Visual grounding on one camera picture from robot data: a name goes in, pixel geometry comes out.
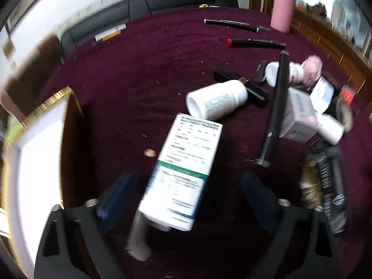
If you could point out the white paper card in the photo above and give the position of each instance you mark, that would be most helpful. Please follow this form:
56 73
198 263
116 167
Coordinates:
321 93

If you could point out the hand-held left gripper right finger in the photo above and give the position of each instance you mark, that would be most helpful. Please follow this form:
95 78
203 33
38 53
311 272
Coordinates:
258 197

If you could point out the long black stick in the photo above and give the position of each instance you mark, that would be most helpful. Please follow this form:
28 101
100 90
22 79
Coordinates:
276 113

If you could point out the pink tumbler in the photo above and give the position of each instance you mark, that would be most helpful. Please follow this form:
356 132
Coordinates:
282 11

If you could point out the plain white pill bottle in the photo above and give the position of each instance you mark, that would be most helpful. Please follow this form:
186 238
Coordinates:
218 98

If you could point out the small brown shell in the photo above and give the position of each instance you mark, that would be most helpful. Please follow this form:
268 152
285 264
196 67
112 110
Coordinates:
149 152

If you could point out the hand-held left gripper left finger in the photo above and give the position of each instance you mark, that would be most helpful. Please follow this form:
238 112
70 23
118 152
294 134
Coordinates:
116 191

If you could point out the small red packet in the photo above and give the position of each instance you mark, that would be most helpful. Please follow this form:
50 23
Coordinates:
347 96

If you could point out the red-capped black marker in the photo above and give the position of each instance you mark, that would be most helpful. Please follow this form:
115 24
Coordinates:
255 43

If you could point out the pink fuzzy ball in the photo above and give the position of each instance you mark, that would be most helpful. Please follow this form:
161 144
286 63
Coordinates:
312 65

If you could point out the black gold-banded lipstick tube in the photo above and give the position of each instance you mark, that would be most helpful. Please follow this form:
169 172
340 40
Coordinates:
255 93

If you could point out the white and yellow pen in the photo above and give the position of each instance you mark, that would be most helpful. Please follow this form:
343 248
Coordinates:
110 33

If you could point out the teal-tipped black marker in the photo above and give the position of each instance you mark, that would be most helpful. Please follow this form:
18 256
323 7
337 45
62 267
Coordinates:
232 23

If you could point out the white green-striped medicine box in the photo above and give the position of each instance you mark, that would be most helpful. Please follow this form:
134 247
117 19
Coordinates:
180 165

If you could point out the flat white medicine box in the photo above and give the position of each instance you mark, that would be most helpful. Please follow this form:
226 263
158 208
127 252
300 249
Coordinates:
299 113

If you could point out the black printed pouch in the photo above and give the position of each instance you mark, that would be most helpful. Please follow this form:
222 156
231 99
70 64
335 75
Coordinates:
328 180

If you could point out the small white bottle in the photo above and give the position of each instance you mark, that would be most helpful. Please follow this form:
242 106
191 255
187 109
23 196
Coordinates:
331 128

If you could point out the brown wooden cabinet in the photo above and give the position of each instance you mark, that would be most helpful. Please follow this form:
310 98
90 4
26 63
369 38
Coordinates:
334 43

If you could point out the black leather sofa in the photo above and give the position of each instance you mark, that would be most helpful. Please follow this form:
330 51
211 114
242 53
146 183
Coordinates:
174 1

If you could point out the white red-label pill bottle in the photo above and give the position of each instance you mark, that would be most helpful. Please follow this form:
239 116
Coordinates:
295 74

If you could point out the gold-rimmed white tray box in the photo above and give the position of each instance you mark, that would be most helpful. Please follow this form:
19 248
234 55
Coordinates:
37 180

